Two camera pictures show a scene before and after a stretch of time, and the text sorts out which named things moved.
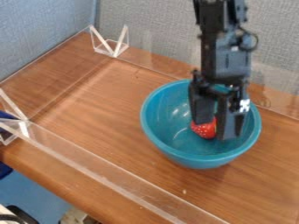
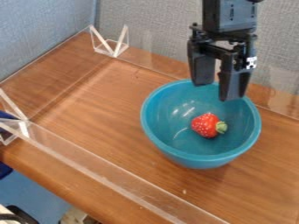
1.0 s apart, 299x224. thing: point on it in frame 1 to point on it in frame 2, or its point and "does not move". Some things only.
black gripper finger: (202, 105) to (202, 63)
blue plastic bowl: (166, 122) does not move
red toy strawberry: (205, 129) does not move
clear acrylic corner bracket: (108, 46) does not move
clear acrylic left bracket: (14, 128) does not move
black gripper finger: (234, 105) to (233, 80)
